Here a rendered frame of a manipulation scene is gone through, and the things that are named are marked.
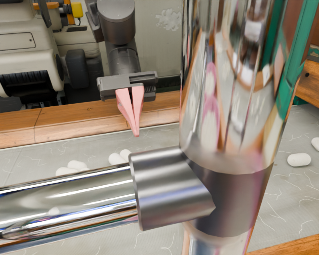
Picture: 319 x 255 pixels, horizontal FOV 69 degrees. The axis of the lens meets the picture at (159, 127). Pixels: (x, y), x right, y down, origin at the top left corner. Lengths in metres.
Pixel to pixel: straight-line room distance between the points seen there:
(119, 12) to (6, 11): 0.64
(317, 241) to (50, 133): 0.45
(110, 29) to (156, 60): 2.09
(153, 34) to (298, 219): 2.21
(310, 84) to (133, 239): 0.43
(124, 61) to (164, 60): 2.09
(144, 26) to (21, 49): 1.58
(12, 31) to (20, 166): 0.58
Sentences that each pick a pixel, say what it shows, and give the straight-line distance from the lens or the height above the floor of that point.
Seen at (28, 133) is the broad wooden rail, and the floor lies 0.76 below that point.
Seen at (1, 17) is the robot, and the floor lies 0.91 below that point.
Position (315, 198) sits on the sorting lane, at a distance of 0.40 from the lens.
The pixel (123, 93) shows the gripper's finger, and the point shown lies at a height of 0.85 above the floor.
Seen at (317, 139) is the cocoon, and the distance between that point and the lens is 0.50.
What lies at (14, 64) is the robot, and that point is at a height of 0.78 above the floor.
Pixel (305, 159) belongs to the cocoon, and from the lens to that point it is 0.44.
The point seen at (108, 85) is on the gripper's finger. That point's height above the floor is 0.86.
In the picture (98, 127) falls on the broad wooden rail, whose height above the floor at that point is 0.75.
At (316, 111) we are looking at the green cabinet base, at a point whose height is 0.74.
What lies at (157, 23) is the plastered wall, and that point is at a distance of 2.41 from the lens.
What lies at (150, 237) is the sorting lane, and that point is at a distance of 0.31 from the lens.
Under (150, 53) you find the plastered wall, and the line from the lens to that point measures 2.45.
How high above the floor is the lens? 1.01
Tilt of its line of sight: 33 degrees down
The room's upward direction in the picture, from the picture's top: 2 degrees counter-clockwise
